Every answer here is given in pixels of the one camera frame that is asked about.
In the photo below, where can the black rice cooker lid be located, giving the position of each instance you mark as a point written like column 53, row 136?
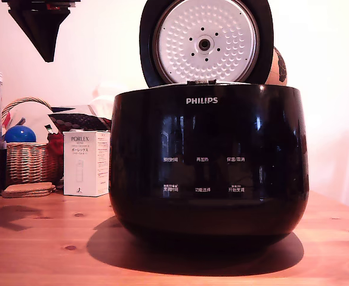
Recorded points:
column 205, row 44

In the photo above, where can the black Philips rice cooker body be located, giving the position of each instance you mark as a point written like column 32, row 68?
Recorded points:
column 207, row 167

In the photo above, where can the white tissue pack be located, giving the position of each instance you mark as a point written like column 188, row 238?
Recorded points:
column 102, row 98

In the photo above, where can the white paper sheet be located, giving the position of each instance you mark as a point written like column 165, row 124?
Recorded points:
column 32, row 117

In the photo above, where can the dark dotted patterned cloth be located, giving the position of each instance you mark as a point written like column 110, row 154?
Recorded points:
column 78, row 120

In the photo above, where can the blue ball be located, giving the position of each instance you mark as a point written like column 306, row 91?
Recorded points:
column 20, row 134

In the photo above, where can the red cloth bag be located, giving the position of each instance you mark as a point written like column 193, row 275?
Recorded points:
column 55, row 149

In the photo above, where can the white Porlex box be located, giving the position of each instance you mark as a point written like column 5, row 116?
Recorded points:
column 83, row 167

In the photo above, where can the cork coaster stack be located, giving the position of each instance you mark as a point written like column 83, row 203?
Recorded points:
column 28, row 190

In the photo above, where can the brown patterned vase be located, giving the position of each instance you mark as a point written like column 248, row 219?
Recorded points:
column 278, row 68

